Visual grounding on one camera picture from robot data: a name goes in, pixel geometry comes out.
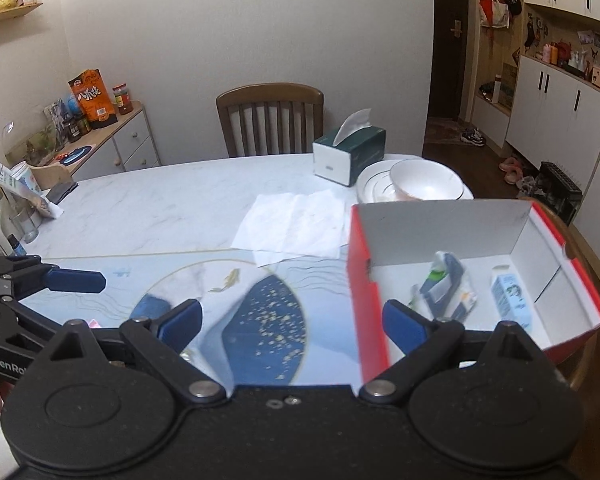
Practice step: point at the red white hanging bags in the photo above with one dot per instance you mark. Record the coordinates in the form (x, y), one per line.
(495, 10)

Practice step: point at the white lower cabinet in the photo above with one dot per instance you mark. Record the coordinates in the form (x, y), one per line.
(550, 125)

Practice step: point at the white wooden sideboard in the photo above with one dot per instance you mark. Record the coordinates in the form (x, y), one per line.
(130, 145)

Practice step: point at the white green printed tube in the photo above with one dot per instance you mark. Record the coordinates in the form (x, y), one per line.
(15, 180)

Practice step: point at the wooden wall shelf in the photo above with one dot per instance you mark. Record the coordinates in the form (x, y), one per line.
(10, 14)

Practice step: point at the orange snack bag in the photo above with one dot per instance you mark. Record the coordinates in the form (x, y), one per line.
(94, 100)

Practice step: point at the red cardboard box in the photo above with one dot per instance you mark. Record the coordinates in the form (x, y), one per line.
(430, 230)

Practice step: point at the small pink packet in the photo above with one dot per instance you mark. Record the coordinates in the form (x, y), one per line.
(95, 323)

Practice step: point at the white ceramic bowl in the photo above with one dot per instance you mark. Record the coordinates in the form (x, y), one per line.
(425, 180)

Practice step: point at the glass fishbowl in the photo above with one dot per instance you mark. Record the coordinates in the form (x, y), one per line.
(30, 140)

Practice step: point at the clear glass cup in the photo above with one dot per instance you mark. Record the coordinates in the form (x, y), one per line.
(27, 225)

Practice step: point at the blue printed table mat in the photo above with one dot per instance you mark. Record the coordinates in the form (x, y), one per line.
(265, 325)

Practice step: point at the pink slippers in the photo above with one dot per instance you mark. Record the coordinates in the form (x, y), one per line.
(511, 170)

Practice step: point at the white bowl on plates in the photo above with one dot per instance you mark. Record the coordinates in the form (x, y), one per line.
(372, 185)

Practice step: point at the green white tissue box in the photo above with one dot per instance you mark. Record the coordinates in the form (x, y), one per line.
(350, 152)

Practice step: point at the white paper sheet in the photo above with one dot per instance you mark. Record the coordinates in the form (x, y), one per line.
(290, 225)

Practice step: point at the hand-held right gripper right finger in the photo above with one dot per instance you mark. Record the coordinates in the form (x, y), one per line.
(405, 320)

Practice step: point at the red sauce jar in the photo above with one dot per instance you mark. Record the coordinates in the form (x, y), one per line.
(122, 101)

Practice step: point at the clear packet blue-white item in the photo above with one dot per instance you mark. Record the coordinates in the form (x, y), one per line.
(445, 280)

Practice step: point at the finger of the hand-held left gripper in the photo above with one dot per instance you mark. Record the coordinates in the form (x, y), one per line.
(35, 317)
(75, 281)

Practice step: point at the light blue small carton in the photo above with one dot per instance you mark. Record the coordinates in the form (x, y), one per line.
(512, 300)

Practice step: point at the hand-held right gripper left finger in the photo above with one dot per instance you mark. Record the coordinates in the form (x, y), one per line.
(182, 317)

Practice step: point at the blue oval dish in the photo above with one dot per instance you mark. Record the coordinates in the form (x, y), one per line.
(76, 154)

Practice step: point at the slatted wooden chair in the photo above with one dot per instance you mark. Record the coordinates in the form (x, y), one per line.
(270, 120)

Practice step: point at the dark wooden door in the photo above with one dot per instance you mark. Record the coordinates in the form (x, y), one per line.
(447, 60)

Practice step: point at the dark sneakers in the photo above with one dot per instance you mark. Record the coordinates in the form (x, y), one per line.
(472, 136)

